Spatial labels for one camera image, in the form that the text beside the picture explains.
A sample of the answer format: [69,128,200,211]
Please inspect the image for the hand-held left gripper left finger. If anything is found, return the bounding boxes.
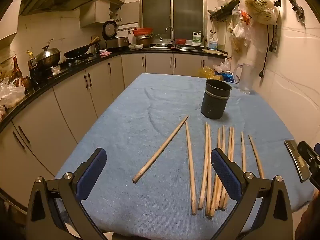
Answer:
[26,148,110,240]

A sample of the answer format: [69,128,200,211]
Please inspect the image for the dark grey utensil holder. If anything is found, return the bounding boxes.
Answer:
[201,79,233,119]

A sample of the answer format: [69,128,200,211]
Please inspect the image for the hanging bag of flatbread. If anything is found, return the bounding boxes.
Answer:
[239,0,280,26]

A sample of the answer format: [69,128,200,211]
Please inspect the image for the black power cable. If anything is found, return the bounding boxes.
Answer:
[259,25,273,78]

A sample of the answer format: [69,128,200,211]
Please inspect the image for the dark sauce bottle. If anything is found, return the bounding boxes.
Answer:
[12,56,23,80]

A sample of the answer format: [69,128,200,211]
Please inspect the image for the person's dark clothing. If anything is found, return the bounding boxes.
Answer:
[296,200,320,240]

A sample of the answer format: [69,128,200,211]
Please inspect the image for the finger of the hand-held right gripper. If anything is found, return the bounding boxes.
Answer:
[297,141,320,189]

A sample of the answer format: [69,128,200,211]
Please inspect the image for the black smartphone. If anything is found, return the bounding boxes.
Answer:
[284,140,311,182]

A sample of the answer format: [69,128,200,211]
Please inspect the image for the rice cooker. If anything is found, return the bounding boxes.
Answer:
[103,20,129,51]

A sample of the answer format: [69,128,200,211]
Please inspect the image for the blue towel table cloth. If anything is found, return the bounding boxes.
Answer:
[54,73,317,240]

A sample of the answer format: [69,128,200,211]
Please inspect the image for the yellow plastic bag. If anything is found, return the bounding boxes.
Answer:
[199,66,217,80]

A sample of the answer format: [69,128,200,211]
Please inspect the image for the hanging black tools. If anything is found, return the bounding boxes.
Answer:
[274,0,307,25]

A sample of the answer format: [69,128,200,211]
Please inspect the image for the clear glass pitcher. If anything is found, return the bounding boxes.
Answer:
[234,63,254,95]

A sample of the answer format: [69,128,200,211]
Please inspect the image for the steel wok with lid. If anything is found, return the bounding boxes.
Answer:
[35,39,62,67]

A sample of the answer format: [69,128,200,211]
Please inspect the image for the black kitchen countertop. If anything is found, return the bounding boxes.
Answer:
[0,47,228,133]

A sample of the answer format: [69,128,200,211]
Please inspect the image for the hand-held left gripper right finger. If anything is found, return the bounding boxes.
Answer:
[210,148,293,240]

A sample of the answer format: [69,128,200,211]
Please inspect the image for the range hood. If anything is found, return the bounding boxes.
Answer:
[19,0,100,17]

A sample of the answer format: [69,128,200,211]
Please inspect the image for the wooden cutting board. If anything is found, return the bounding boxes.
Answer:
[202,49,228,56]

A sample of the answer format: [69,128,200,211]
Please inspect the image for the bunch of wooden chopsticks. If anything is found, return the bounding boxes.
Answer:
[132,116,265,217]

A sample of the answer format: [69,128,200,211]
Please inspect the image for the bottle with yellow cap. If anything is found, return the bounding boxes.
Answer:
[26,51,37,68]

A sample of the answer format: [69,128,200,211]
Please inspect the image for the white plastic bag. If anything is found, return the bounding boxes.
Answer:
[213,58,232,73]

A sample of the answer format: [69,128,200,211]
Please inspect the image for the black wok with wooden handle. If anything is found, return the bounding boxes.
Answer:
[63,36,102,59]

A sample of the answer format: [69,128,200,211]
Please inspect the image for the dark framed window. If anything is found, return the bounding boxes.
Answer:
[139,0,208,48]

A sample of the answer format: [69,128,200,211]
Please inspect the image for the glass pot lid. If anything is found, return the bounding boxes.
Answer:
[153,36,173,47]

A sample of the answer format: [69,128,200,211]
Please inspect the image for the beige upper kitchen cabinets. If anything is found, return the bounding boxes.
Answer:
[80,0,140,28]

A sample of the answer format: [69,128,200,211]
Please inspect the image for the gas stove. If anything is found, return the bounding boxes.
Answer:
[30,54,98,83]

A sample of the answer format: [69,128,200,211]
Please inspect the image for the crumpled clear plastic bag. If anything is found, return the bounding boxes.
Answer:
[0,77,25,110]

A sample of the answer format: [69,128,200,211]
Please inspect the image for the chrome faucet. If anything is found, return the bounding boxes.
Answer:
[165,26,175,47]

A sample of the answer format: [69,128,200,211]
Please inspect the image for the blue plastic bag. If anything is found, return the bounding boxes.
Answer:
[219,71,240,83]

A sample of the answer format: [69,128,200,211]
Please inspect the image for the black wall shelf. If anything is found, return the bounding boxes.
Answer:
[209,0,240,22]

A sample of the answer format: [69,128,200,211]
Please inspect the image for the beige kitchen base cabinets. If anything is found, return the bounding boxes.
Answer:
[0,52,218,210]

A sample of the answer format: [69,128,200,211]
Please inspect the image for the red plastic basin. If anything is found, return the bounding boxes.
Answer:
[132,28,153,37]

